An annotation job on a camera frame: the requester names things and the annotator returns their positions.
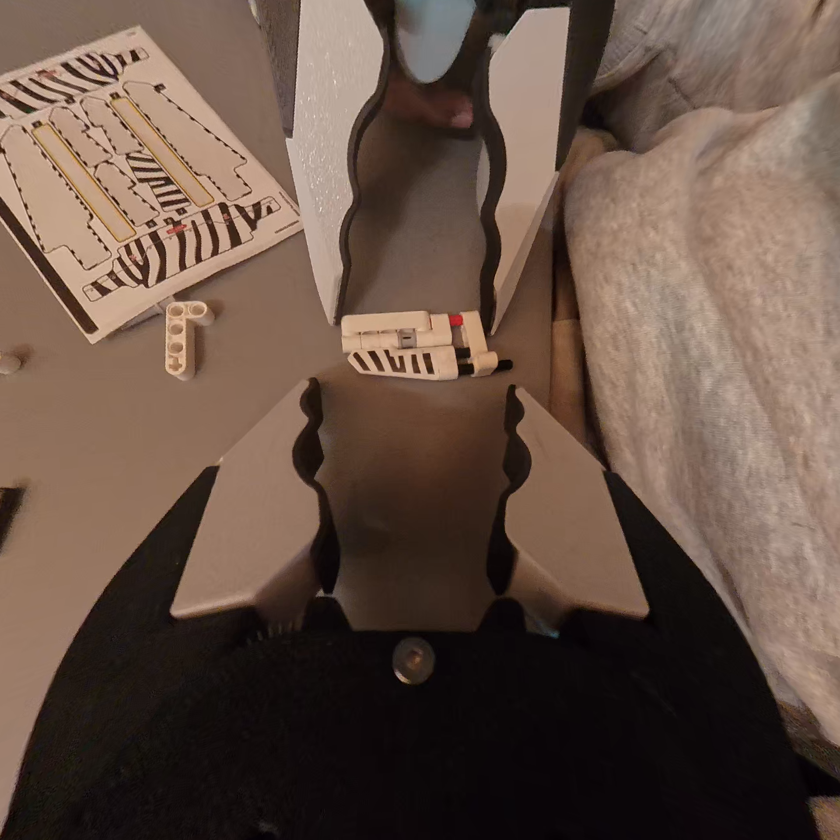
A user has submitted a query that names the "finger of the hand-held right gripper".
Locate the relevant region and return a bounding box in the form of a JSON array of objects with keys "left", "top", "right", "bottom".
[
  {"left": 287, "top": 0, "right": 396, "bottom": 327},
  {"left": 476, "top": 7, "right": 572, "bottom": 337}
]

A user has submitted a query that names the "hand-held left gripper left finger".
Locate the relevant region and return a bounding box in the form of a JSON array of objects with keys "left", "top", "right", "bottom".
[{"left": 172, "top": 377, "right": 341, "bottom": 624}]

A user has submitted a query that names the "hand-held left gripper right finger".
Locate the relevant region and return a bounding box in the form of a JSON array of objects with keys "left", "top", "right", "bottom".
[{"left": 487, "top": 386, "right": 651, "bottom": 631}]

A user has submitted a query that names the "white zebra striped lego assembly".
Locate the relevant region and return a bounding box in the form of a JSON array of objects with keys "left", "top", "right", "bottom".
[{"left": 340, "top": 310, "right": 514, "bottom": 382}]

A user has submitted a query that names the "white angled lego beam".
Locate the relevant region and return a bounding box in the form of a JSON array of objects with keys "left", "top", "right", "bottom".
[{"left": 163, "top": 301, "right": 216, "bottom": 382}]

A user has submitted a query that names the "person's right hand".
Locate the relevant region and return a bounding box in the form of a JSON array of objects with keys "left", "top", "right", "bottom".
[{"left": 384, "top": 72, "right": 476, "bottom": 130}]

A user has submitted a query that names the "brown woven fabric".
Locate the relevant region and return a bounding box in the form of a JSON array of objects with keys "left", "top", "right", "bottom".
[{"left": 551, "top": 128, "right": 608, "bottom": 460}]

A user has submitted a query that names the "black flat object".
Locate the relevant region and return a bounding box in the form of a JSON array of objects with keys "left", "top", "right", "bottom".
[{"left": 0, "top": 484, "right": 27, "bottom": 553}]

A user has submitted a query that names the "grey fleece cloth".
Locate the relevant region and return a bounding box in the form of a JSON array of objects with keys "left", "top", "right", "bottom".
[{"left": 563, "top": 0, "right": 840, "bottom": 756}]

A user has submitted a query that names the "zebra striped sticker sheet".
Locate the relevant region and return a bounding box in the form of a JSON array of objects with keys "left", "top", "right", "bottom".
[{"left": 0, "top": 26, "right": 304, "bottom": 345}]

